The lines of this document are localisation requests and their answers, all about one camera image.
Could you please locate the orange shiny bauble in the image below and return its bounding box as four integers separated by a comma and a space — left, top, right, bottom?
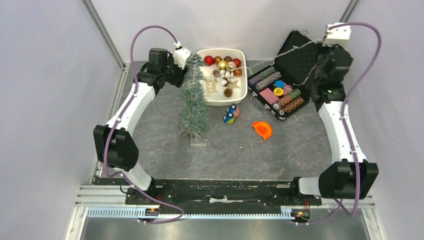
232, 68, 243, 77

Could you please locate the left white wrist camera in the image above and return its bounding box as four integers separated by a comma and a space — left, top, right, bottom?
172, 47, 192, 70

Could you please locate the small frosted christmas tree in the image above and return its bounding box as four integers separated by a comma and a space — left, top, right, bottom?
180, 54, 210, 139

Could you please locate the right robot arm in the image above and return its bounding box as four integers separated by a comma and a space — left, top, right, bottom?
288, 43, 379, 204

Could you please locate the yellow dealer chip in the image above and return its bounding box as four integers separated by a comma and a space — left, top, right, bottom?
273, 87, 284, 97

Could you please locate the black poker chip case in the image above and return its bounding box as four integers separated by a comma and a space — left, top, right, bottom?
247, 30, 321, 121

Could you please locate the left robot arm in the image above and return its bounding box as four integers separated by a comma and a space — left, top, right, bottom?
93, 47, 192, 204

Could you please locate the white cotton boll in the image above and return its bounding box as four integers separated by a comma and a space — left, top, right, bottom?
220, 77, 230, 88

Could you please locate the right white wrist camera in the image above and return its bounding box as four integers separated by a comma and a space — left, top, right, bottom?
322, 22, 351, 48

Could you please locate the white plastic tray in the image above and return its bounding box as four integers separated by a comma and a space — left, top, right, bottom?
197, 48, 248, 107

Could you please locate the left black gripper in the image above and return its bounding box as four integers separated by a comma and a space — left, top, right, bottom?
161, 54, 191, 89

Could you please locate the orange round toy disc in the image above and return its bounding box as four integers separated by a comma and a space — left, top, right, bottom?
232, 106, 241, 118

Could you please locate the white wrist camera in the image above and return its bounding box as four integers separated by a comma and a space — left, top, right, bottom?
172, 47, 192, 70
322, 22, 351, 48

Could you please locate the gold star topper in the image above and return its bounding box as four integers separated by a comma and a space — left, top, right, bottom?
227, 80, 241, 90

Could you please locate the red glitter bauble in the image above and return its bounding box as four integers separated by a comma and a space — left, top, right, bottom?
203, 55, 216, 66

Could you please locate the clear battery box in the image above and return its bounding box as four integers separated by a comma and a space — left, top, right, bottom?
190, 137, 210, 147

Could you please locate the dark red bauble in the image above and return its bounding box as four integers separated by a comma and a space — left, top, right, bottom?
232, 58, 242, 68

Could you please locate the orange semicircle plastic piece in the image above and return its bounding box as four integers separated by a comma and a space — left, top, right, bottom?
252, 121, 273, 141

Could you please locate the silver gold bauble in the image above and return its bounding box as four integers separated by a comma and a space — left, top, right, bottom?
226, 61, 237, 72

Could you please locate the gold shiny bauble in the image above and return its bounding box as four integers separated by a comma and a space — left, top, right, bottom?
216, 59, 228, 70

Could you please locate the brown pine cone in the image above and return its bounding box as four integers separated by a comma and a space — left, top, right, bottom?
223, 88, 233, 98

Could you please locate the gold merry christmas sign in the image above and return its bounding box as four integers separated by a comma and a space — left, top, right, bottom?
204, 76, 218, 98

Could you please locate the pink card deck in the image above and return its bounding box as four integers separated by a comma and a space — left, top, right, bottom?
259, 88, 280, 105

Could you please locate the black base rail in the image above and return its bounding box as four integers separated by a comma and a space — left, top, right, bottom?
94, 177, 322, 216

